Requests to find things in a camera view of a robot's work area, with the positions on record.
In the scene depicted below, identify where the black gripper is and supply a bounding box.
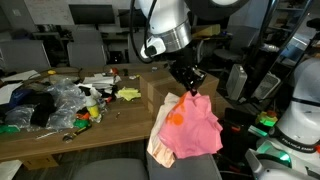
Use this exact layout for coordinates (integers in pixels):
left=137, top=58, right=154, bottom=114
left=169, top=56, right=206, bottom=95

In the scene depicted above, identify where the pink shirt with orange print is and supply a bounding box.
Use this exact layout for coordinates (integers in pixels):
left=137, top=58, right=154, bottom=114
left=158, top=92, right=223, bottom=159

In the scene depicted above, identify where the peach shirt with orange print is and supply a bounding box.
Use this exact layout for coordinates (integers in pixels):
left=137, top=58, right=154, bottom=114
left=147, top=93, right=179, bottom=168

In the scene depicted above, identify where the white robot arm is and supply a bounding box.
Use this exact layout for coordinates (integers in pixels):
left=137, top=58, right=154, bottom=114
left=129, top=0, right=249, bottom=64

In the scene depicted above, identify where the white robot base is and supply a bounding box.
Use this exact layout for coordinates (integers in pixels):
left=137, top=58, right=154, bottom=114
left=245, top=58, right=320, bottom=180

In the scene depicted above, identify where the brown cardboard box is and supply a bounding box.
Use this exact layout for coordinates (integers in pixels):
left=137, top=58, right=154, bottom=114
left=139, top=70, right=219, bottom=118

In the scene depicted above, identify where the grey office chair backrest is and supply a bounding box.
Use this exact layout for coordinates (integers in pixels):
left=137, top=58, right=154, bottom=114
left=146, top=154, right=222, bottom=180

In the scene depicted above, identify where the grey office chair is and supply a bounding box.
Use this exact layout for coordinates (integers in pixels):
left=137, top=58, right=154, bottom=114
left=67, top=42, right=106, bottom=68
left=0, top=40, right=51, bottom=71

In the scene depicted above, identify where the white space heater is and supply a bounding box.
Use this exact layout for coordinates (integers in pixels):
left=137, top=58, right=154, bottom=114
left=226, top=64, right=247, bottom=101

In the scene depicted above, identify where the yellow cloth on table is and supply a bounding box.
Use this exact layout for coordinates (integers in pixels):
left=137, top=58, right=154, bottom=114
left=118, top=87, right=141, bottom=101

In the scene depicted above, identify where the stack of white papers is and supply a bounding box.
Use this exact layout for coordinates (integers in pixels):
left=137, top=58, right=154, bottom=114
left=83, top=75, right=114, bottom=89

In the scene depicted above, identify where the yellow white spray bottle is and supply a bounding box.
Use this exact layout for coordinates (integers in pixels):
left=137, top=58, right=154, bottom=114
left=85, top=93, right=100, bottom=118

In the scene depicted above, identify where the black monitor left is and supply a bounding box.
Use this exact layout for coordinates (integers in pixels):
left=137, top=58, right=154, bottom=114
left=69, top=4, right=115, bottom=24

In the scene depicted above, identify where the clear plastic bag pile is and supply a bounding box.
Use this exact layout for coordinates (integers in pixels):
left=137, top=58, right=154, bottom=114
left=4, top=78, right=85, bottom=131

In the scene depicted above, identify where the black clothing pile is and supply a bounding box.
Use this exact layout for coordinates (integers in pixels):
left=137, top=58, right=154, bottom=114
left=23, top=93, right=56, bottom=127

